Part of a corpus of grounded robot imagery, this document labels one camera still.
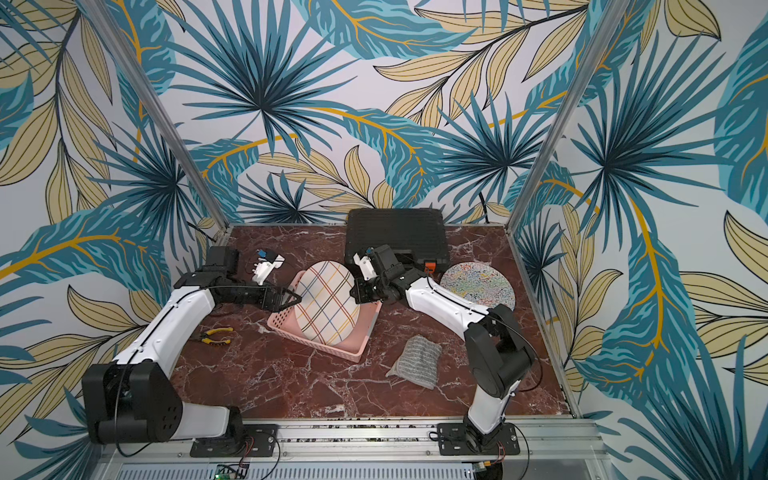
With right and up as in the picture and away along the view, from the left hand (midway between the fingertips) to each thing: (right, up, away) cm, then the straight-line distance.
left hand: (288, 298), depth 80 cm
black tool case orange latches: (+39, +20, +36) cm, 56 cm away
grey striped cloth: (+35, -18, +2) cm, 39 cm away
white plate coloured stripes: (+8, -6, +10) cm, 14 cm away
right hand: (+16, +1, +6) cm, 18 cm away
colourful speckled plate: (+58, +2, +23) cm, 63 cm away
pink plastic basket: (+17, -14, +2) cm, 22 cm away
